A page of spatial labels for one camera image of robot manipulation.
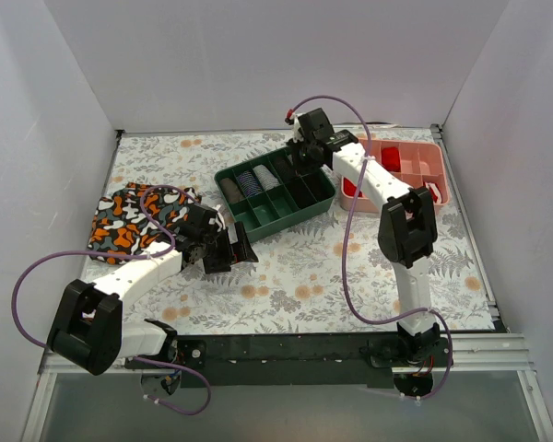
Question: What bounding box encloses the green divided organizer box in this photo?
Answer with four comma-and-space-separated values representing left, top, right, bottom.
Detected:
215, 147, 335, 242

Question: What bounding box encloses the grey striped rolled underwear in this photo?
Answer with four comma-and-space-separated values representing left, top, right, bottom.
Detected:
253, 165, 280, 192

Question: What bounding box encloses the blue striped rolled underwear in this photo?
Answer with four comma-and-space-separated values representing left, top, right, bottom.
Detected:
236, 170, 264, 198

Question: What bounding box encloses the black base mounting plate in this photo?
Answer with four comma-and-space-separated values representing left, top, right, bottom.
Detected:
124, 331, 453, 389

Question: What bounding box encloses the red white rolled underwear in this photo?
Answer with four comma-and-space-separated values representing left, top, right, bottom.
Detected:
424, 181, 443, 204

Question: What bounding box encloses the black rolled underwear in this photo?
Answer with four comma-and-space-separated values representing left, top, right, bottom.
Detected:
303, 172, 335, 202

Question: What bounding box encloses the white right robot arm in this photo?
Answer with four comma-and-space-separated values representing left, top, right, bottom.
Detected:
286, 109, 440, 366

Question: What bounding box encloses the black underwear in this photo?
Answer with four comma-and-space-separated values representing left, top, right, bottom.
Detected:
286, 178, 316, 209
303, 172, 335, 202

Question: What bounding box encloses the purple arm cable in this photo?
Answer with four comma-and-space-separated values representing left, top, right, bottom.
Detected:
285, 95, 455, 401
11, 184, 212, 415

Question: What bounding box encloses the pink divided organizer box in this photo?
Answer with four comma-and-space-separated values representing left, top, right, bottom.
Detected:
359, 137, 450, 213

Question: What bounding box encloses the red rolled underwear upper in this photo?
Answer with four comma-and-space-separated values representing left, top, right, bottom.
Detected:
381, 146, 401, 172

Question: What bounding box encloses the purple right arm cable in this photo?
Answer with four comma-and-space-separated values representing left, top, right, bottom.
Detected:
285, 95, 455, 401

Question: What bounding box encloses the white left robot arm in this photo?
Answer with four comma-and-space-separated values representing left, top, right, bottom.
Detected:
47, 204, 258, 375

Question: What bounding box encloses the brown rolled underwear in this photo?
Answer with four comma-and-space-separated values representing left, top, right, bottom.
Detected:
219, 178, 245, 204

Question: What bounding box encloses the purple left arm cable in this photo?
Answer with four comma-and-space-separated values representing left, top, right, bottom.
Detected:
11, 184, 212, 415

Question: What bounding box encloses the orange camouflage underwear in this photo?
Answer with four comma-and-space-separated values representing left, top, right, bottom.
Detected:
88, 182, 202, 265

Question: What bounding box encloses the red rolled underwear lower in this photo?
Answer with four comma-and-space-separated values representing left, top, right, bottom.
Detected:
342, 178, 356, 198

